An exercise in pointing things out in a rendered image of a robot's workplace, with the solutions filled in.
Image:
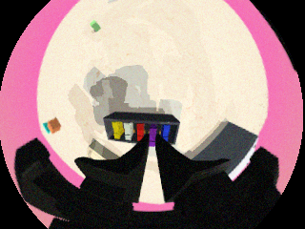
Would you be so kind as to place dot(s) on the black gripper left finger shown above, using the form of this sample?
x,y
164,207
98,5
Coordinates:
x,y
125,171

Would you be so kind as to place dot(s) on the shallow cream tray with grey rim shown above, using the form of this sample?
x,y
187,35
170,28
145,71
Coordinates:
x,y
98,151

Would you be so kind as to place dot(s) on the teal rectangular block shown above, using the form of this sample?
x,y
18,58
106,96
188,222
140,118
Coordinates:
x,y
46,125

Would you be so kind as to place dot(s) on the violet blade fuse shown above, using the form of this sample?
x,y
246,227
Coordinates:
x,y
153,131

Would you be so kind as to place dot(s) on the small green block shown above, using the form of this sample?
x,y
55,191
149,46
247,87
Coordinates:
x,y
95,26

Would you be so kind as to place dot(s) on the orange block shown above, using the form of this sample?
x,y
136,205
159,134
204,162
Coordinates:
x,y
54,125

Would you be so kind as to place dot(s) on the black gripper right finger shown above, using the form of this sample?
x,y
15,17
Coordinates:
x,y
177,172

